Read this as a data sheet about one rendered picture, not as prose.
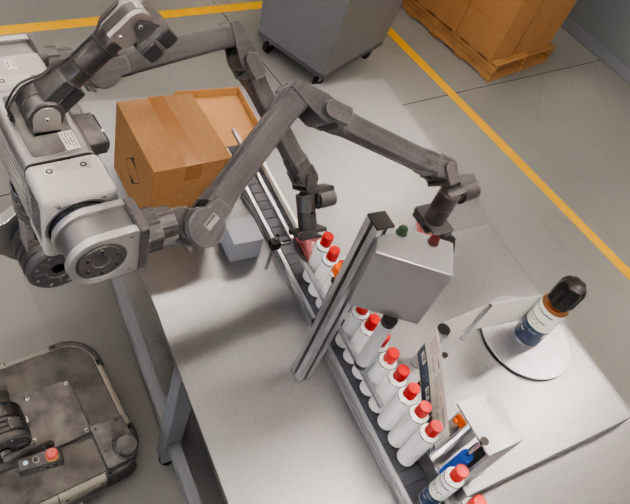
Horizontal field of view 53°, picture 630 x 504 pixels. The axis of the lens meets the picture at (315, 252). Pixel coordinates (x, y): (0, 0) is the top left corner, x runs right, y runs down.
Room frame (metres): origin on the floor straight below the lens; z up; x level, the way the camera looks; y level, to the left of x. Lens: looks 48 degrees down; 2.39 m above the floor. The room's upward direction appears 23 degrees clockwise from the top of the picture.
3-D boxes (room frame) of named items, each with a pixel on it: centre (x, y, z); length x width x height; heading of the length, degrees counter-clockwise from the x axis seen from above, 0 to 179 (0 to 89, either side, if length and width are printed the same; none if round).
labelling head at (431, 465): (0.85, -0.53, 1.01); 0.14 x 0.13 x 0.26; 44
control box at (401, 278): (0.95, -0.19, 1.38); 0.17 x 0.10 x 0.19; 99
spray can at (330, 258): (1.21, -0.05, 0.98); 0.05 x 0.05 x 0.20
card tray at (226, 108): (1.81, 0.52, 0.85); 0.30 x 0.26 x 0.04; 44
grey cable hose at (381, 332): (0.90, -0.21, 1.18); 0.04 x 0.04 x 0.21
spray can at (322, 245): (1.25, -0.02, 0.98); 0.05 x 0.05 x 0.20
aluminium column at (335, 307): (0.96, -0.10, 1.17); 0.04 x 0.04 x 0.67; 44
